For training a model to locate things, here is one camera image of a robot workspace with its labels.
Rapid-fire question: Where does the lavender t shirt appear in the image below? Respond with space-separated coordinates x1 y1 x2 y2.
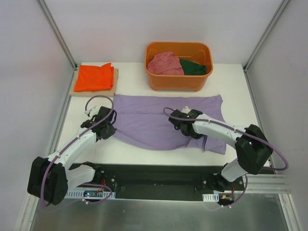
113 94 227 154

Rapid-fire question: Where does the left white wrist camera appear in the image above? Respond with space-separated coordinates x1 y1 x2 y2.
84 106 97 117

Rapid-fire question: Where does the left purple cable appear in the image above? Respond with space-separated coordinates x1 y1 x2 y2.
39 95 115 214

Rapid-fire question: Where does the aluminium frame post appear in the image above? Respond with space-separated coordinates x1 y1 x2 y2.
36 0 77 70
242 0 292 72

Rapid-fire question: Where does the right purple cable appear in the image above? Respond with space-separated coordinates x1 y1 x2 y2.
163 107 289 209

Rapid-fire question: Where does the purple cable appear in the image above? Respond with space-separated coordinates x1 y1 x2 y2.
163 107 289 209
39 95 115 214

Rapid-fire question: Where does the white cable duct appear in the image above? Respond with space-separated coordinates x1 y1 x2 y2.
202 193 219 203
65 189 116 200

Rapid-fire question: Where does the orange plastic bin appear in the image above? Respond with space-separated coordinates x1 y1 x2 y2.
144 41 213 91

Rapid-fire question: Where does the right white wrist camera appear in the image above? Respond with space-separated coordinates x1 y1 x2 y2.
181 106 191 114

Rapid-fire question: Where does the left aluminium frame post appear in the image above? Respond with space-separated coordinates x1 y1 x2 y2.
36 0 77 70

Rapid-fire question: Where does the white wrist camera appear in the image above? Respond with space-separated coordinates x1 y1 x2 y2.
181 106 191 114
84 106 97 117

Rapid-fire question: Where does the right aluminium frame post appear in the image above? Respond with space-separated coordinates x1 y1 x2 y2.
242 0 292 72

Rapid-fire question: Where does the dark green t shirt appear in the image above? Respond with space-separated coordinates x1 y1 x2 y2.
180 59 206 76

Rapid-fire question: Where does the right white cable duct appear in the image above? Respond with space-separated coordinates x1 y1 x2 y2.
202 193 219 203

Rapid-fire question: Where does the folded beige t shirt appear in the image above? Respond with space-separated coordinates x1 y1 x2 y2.
69 68 119 98

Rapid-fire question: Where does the folded orange t shirt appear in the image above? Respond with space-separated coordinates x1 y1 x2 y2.
74 63 114 92

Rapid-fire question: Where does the left white cable duct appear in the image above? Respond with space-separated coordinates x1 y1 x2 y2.
65 189 116 200

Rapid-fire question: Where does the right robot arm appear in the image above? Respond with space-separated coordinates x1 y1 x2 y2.
168 108 273 192

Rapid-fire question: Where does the pink t shirt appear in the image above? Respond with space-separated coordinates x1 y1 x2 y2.
147 51 184 76

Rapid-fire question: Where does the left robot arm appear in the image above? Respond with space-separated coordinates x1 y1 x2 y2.
27 106 117 205

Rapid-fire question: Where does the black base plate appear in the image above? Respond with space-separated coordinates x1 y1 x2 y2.
64 162 275 202

